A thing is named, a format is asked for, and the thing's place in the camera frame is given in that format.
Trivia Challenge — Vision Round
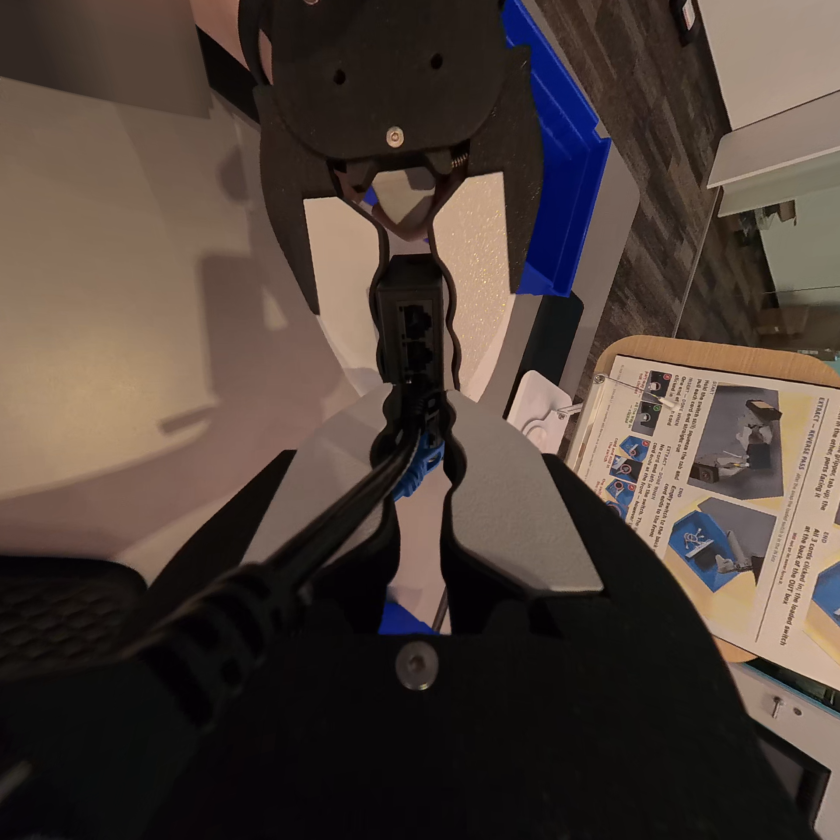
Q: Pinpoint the white stand base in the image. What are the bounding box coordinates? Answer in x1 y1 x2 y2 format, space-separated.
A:
508 372 581 456

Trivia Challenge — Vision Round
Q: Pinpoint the black network switch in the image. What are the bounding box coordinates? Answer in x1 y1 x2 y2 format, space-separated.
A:
371 256 455 424

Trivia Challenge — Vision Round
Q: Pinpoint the dark rectangular table panel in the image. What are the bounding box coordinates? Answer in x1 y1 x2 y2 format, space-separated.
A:
483 292 586 410

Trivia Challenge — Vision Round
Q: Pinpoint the printed instruction poster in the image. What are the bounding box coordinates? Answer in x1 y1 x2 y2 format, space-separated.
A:
571 355 840 691

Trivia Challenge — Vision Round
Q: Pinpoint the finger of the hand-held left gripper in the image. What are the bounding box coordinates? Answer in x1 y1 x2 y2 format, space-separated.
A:
431 168 515 391
302 197 392 384

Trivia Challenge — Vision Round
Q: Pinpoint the blue ethernet cable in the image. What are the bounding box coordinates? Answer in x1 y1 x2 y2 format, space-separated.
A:
378 431 450 637

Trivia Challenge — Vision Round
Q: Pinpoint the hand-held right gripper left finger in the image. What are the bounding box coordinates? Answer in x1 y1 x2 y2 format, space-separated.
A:
243 388 401 578

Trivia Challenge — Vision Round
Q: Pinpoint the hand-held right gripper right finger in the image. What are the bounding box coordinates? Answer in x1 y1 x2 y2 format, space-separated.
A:
440 394 607 624

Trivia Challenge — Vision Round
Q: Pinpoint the blue plastic bin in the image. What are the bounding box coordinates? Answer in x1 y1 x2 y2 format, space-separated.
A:
503 0 613 298

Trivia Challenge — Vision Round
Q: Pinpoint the black ethernet cable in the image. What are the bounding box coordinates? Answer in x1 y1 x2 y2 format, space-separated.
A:
0 381 447 840

